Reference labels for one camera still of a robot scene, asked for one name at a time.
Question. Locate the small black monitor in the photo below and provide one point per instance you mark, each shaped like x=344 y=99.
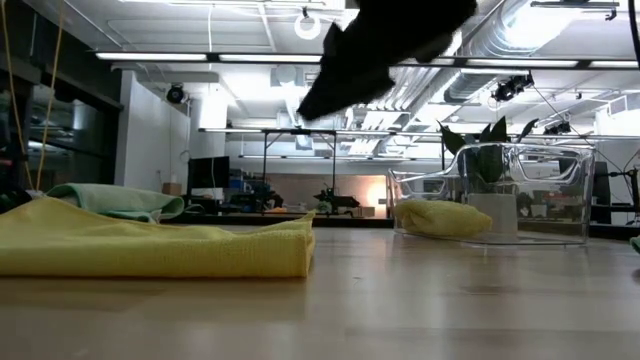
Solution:
x=207 y=172

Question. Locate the yellow microfiber towel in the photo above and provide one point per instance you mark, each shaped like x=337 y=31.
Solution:
x=150 y=250
x=440 y=220

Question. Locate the snake plant in white pot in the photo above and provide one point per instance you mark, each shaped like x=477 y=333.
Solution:
x=505 y=210

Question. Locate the clear plastic bin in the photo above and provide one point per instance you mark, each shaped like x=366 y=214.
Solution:
x=550 y=215

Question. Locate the overhead light bar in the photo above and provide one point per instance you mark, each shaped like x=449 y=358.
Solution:
x=215 y=57

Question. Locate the black round ceiling camera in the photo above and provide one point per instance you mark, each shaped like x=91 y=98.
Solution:
x=175 y=93

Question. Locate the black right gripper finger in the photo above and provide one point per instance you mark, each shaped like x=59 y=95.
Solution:
x=357 y=95
x=327 y=87

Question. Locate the small black ceiling-mounted device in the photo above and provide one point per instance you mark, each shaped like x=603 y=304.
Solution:
x=557 y=128

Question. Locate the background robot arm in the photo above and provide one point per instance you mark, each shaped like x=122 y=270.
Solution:
x=337 y=201

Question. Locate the cardboard box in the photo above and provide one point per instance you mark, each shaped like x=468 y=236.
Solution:
x=171 y=189

